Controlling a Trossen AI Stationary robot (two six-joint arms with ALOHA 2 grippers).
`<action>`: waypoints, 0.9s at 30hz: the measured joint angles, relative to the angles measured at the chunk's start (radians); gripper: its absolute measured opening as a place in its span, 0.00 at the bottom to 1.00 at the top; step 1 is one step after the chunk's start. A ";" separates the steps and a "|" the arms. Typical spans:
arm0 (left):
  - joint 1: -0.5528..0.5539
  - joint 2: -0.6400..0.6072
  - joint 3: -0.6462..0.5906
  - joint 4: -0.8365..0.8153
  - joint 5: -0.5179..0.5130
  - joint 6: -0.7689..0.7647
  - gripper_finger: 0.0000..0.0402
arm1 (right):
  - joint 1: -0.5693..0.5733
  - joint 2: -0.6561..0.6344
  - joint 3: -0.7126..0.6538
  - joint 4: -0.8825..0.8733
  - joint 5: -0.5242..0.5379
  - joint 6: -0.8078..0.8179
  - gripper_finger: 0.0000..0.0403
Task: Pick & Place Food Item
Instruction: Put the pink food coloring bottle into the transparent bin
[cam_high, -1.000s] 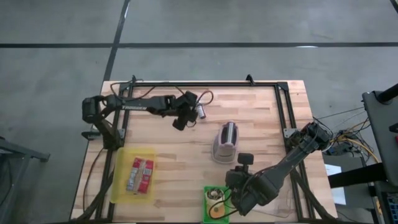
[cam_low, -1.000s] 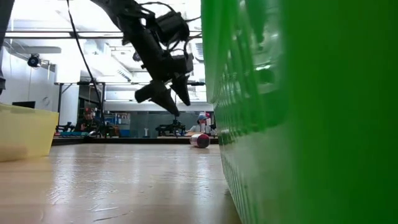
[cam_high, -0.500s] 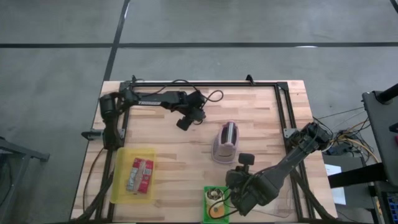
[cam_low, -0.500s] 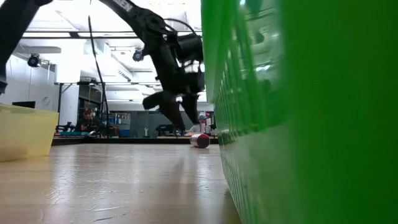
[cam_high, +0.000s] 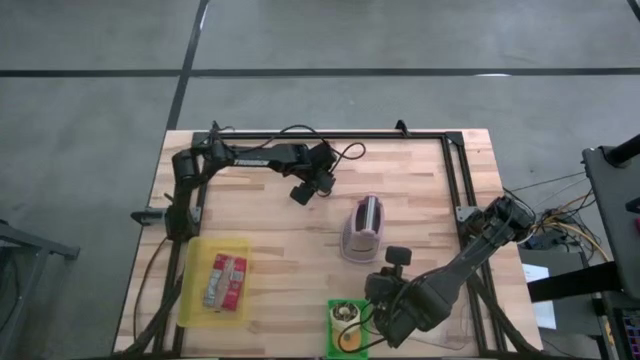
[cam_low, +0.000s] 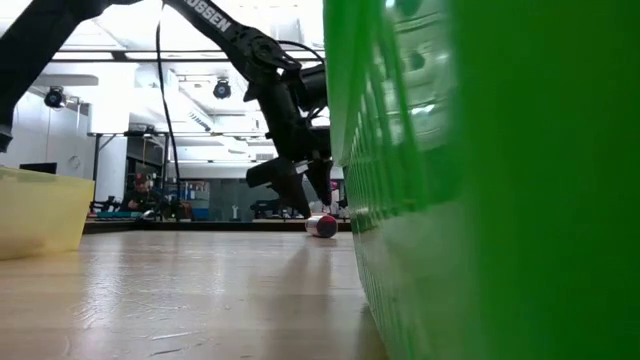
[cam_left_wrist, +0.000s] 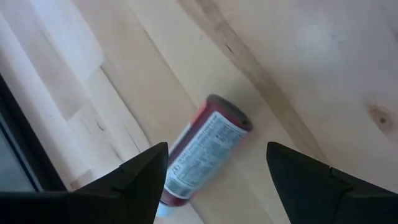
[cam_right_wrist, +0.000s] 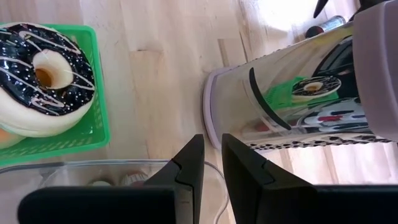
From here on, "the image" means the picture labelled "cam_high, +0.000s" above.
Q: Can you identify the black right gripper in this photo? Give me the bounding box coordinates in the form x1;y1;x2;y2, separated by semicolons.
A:
363;268;420;350

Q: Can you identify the red snack packet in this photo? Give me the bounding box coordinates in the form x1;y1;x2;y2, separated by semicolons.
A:
202;252;248;313

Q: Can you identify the clear plastic container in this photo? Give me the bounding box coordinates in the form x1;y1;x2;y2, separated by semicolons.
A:
369;299;474;351

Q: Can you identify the green plastic basket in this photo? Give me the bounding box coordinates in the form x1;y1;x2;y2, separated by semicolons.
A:
326;298;374;360

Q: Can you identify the white paper sheet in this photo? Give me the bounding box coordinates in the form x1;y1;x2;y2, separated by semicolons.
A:
521;263;557;331

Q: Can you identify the yellow plastic bin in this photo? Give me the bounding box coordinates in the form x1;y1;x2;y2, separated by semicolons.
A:
176;236;253;330

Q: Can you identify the black crossbar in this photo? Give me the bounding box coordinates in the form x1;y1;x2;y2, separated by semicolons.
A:
527;260;624;304

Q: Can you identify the dark grey cart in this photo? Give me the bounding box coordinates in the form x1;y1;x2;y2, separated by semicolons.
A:
581;133;640;301

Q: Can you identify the blue crate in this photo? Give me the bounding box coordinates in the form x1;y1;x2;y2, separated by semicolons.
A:
619;309;640;360

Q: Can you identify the grey metal stand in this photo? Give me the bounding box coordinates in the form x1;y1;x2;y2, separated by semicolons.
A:
0;218;81;360

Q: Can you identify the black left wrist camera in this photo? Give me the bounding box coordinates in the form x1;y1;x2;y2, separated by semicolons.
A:
289;182;317;207

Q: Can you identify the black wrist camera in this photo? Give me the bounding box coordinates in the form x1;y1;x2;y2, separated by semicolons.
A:
289;182;317;207
384;245;414;268

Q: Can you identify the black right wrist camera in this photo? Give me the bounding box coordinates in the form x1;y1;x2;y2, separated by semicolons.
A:
384;245;414;268

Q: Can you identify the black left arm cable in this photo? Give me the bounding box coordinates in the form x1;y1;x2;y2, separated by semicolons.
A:
209;123;367;162

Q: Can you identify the black aluminium table frame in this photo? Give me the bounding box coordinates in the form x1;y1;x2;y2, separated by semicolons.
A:
152;128;506;359

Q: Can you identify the tangled cable bundle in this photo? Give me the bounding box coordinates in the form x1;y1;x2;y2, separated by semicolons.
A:
499;172;614;264

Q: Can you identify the brown cable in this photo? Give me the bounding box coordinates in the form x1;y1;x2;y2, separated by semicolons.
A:
132;238;169;346

